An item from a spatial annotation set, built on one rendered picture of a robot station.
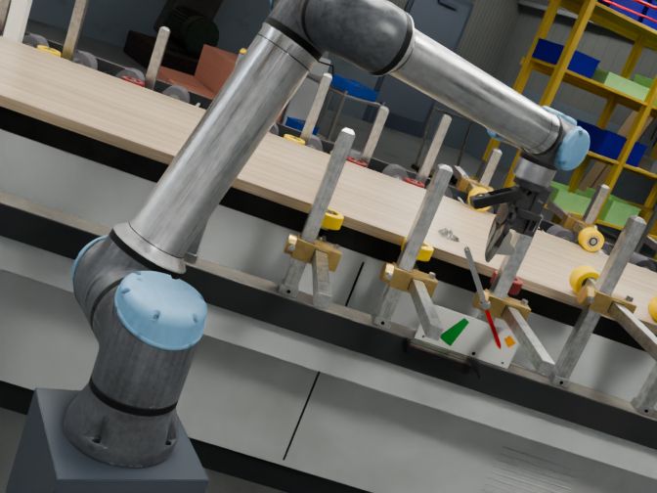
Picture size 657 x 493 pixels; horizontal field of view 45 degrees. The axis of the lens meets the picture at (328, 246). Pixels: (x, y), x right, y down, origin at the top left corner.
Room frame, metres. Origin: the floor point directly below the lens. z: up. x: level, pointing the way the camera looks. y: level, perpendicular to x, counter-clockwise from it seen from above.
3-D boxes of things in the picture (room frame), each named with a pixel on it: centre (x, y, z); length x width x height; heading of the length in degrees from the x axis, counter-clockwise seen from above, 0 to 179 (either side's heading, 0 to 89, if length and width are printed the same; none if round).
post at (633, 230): (1.96, -0.69, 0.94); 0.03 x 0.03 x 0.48; 8
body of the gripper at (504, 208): (1.84, -0.39, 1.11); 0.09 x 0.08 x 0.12; 98
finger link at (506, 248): (1.82, -0.38, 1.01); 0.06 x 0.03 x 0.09; 98
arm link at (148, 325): (1.19, 0.22, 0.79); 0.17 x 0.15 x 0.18; 37
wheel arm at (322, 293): (1.77, 0.00, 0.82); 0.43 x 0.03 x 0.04; 8
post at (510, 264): (1.92, -0.44, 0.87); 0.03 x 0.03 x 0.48; 8
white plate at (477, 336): (1.90, -0.41, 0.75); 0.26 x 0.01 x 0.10; 98
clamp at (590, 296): (1.96, -0.71, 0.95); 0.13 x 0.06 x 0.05; 98
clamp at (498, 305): (1.93, -0.46, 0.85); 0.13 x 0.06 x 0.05; 98
